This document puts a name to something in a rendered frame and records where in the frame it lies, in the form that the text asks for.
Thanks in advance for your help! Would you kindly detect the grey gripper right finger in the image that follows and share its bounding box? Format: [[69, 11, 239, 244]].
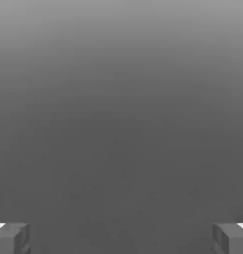
[[211, 222, 243, 254]]

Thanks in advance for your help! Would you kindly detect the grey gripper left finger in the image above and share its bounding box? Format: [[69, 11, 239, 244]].
[[0, 222, 32, 254]]

